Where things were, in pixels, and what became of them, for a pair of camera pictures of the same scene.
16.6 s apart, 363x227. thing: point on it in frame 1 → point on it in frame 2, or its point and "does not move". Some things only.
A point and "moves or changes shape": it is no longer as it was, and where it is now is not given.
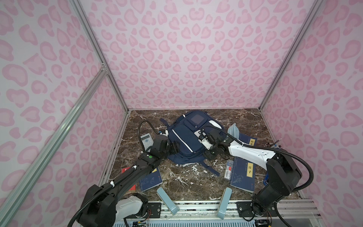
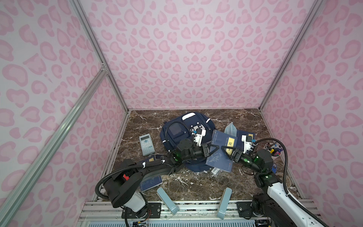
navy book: x=243 y=175 moves or changes shape
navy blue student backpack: x=187 y=128 moves or changes shape
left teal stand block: x=173 y=209 does not move
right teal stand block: x=224 y=203 does not move
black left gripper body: x=171 y=148 → x=197 y=152
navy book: x=152 y=179 does not move
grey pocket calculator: x=147 y=141 does not move
